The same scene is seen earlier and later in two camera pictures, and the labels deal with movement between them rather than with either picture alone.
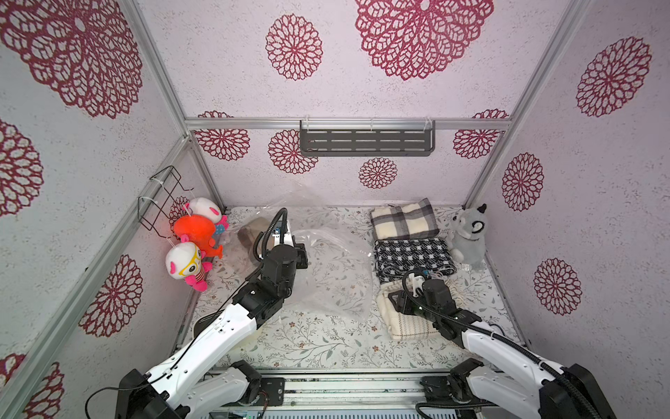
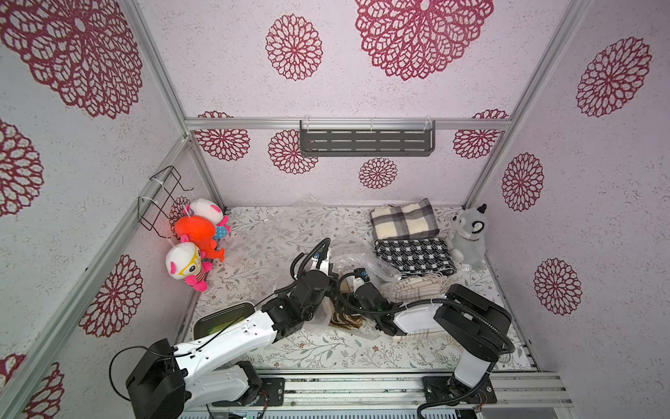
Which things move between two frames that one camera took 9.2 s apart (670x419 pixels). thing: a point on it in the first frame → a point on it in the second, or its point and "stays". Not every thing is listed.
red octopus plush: x=198 y=230 stays
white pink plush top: x=202 y=206 stays
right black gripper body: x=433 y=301 → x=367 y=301
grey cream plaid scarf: x=413 y=219 stays
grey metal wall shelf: x=367 y=138 stays
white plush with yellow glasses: x=184 y=261 stays
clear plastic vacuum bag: x=337 y=235 → x=375 y=266
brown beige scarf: x=249 y=232 → x=352 y=321
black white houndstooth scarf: x=393 y=257 stays
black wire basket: x=159 y=199 stays
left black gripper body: x=301 y=262 → x=309 y=315
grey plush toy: x=468 y=231 stays
